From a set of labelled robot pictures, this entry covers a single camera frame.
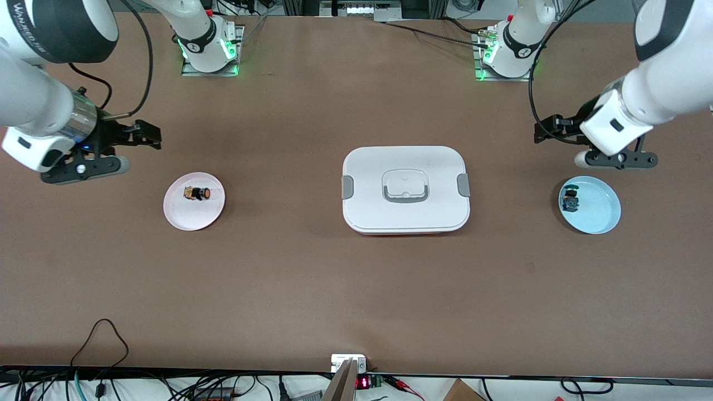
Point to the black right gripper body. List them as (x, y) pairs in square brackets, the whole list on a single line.
[(109, 135)]

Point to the orange push-button switch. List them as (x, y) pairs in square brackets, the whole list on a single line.
[(198, 194)]

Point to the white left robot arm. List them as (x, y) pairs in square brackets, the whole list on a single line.
[(668, 83)]

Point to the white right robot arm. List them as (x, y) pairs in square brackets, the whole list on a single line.
[(33, 94)]

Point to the pink round plate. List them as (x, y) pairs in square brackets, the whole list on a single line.
[(192, 217)]

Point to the light blue round plate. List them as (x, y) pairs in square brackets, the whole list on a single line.
[(599, 214)]

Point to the white lunch box grey clips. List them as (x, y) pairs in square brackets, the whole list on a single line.
[(406, 214)]

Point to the white power strip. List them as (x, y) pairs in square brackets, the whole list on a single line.
[(367, 9)]

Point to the brown cardboard box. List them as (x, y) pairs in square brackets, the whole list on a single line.
[(462, 392)]

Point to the small white box device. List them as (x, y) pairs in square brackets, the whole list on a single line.
[(340, 359)]

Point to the red clip lead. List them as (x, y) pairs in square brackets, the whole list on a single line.
[(398, 381)]

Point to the grey angled bar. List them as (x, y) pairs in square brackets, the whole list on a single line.
[(341, 384)]

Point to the red digit display module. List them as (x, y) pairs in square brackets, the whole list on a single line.
[(363, 382)]

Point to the blue switch with green button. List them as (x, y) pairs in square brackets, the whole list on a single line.
[(570, 201)]

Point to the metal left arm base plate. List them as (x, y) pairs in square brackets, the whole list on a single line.
[(504, 79)]

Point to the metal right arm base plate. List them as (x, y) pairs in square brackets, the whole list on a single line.
[(238, 34)]

